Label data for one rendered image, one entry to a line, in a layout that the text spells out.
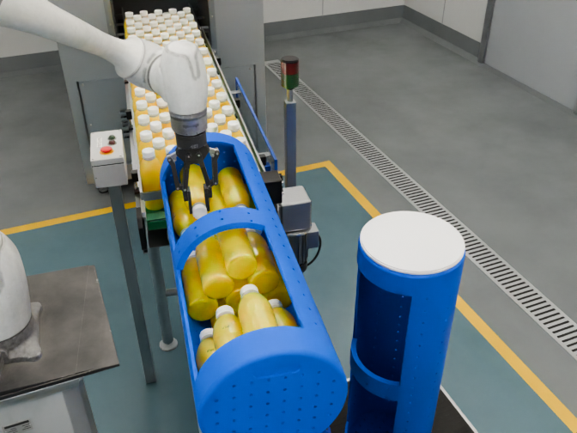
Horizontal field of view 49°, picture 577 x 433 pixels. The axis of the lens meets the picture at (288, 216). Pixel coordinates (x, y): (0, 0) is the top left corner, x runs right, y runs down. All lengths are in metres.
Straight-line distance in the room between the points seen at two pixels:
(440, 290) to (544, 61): 3.91
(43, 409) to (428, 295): 0.95
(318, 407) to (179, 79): 0.77
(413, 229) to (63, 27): 1.01
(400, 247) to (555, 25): 3.82
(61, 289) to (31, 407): 0.30
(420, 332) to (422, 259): 0.21
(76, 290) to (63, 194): 2.46
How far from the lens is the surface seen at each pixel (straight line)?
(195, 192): 1.70
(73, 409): 1.57
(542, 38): 5.42
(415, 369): 1.85
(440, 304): 1.71
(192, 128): 1.52
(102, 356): 1.47
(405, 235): 1.73
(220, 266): 1.43
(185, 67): 1.46
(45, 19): 1.28
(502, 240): 3.62
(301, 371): 1.16
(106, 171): 2.04
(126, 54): 1.55
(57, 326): 1.56
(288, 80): 2.25
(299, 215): 2.19
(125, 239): 2.27
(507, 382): 2.84
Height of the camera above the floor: 2.03
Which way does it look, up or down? 34 degrees down
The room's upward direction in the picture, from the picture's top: straight up
